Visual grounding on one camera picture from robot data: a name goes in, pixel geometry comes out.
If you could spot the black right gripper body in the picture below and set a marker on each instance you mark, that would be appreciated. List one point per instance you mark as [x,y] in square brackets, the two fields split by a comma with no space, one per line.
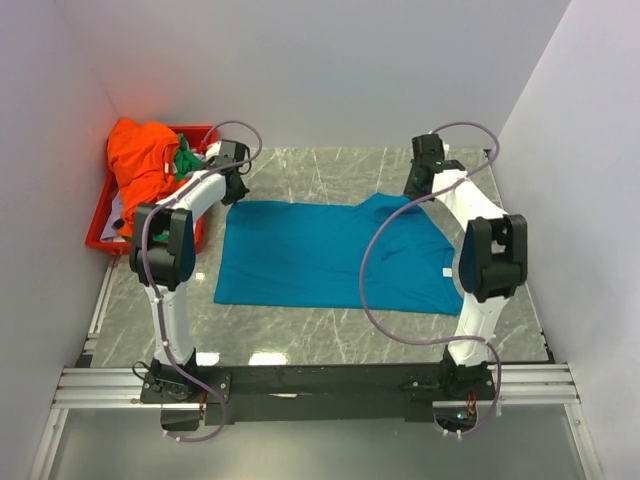
[412,190]

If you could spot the blue t shirt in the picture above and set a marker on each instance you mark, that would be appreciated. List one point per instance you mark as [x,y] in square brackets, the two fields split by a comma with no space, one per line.
[337,256]

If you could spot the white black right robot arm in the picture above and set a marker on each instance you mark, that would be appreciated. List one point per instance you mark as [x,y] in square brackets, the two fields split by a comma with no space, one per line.
[492,261]

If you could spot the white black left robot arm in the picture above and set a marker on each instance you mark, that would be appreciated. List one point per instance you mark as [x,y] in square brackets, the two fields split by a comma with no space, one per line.
[163,255]

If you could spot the red plastic bin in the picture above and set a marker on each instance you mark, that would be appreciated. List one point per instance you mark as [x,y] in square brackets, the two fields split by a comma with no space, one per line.
[193,134]

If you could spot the green t shirt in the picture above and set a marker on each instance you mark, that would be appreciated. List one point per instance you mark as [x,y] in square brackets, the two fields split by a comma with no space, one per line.
[177,160]

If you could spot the orange t shirt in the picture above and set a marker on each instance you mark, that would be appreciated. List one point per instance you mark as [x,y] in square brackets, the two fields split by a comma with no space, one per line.
[141,156]

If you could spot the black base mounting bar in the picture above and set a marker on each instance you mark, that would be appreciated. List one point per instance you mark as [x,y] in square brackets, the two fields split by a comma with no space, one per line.
[303,393]

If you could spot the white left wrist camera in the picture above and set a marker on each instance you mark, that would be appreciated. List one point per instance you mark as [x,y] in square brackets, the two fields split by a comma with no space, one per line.
[211,151]

